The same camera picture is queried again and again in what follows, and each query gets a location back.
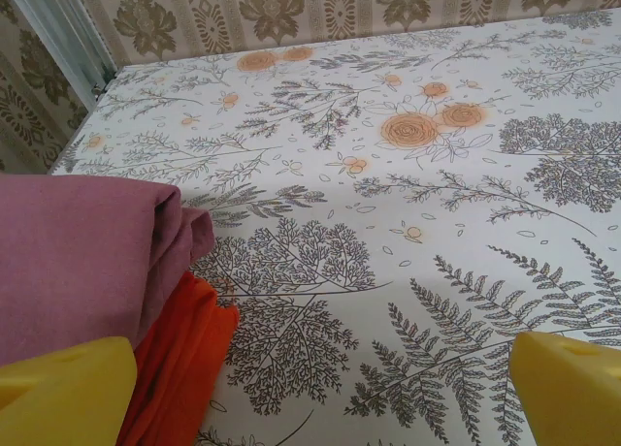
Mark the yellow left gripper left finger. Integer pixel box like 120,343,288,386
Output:
0,336,139,446

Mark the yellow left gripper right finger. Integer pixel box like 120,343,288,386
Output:
507,331,621,446

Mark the red-orange folded t-shirt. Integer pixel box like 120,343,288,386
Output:
114,271,241,446

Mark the floral patterned tablecloth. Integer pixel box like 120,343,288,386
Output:
50,9,621,446

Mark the aluminium frame post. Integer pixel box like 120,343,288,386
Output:
12,0,117,109

